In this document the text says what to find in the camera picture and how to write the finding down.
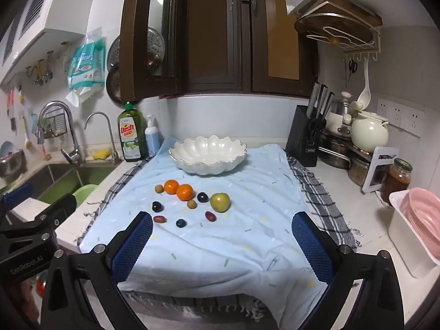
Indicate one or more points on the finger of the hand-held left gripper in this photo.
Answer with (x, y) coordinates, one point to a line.
(55, 209)
(17, 193)

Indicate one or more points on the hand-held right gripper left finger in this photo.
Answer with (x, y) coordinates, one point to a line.
(132, 251)

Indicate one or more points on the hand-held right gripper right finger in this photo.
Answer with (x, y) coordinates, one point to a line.
(311, 244)

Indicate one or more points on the orange tangerine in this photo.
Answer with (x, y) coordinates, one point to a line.
(185, 192)
(171, 186)

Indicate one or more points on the green apple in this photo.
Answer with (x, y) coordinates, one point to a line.
(220, 202)

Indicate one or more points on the white scalloped ceramic bowl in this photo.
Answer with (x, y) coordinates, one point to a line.
(206, 154)

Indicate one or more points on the steel kitchen sink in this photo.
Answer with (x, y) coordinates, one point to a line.
(58, 178)

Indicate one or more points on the green plastic basin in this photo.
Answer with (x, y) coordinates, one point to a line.
(84, 194)

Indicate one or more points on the dark purple plum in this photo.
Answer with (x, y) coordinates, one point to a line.
(180, 223)
(157, 206)
(202, 197)

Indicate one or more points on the grey checked cloth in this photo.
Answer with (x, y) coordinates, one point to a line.
(319, 192)

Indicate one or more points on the small brown fruit left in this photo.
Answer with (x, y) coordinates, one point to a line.
(158, 188)

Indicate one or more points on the small brown fruit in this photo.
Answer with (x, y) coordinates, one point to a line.
(158, 188)
(191, 204)

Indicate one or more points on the yellow sponge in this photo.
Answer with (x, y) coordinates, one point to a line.
(99, 154)

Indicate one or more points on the small brown fruit centre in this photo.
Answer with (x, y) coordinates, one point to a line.
(191, 204)

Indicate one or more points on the large steel faucet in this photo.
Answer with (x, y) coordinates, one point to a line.
(74, 134)

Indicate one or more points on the white plastic holder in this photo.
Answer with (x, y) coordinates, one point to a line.
(369, 182)

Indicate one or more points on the light blue speckled cloth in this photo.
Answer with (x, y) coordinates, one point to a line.
(223, 240)

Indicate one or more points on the small steel pot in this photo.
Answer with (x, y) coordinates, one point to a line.
(359, 170)

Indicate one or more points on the small steel faucet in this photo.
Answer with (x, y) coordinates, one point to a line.
(111, 141)

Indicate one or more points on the white plastic tub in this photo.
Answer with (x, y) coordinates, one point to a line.
(404, 240)

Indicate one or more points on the large steel pot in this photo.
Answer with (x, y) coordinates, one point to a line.
(333, 151)

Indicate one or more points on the black knife block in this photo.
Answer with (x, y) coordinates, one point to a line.
(302, 141)

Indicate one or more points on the glass jar of red sauce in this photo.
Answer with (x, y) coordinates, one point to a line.
(397, 182)

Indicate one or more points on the green dish soap bottle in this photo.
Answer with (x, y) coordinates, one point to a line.
(132, 134)

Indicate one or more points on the white blue pump bottle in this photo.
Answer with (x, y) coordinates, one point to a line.
(152, 141)

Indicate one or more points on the black kitchen scissors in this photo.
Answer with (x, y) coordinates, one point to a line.
(314, 127)

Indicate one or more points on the pink plastic colander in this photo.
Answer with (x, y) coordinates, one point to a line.
(424, 213)

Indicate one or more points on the hanging metal kitchen tools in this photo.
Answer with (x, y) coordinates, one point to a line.
(38, 72)

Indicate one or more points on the white ceramic pot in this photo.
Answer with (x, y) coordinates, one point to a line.
(369, 132)

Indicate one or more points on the dark round strainer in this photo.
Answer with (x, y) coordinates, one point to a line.
(112, 84)

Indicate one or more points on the hanging plastic bag pack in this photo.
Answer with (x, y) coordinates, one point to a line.
(84, 68)

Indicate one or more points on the white ladle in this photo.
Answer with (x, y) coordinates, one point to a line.
(366, 86)

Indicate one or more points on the hanging black scissors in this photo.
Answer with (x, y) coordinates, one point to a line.
(352, 67)

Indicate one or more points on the white range hood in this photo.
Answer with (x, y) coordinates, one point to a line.
(51, 7)

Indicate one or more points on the perforated steel steamer plate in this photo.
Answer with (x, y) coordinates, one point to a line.
(156, 46)

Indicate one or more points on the round wooden cutting board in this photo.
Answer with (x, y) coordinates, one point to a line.
(319, 24)

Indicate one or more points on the white wall sockets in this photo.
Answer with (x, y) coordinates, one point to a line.
(398, 115)

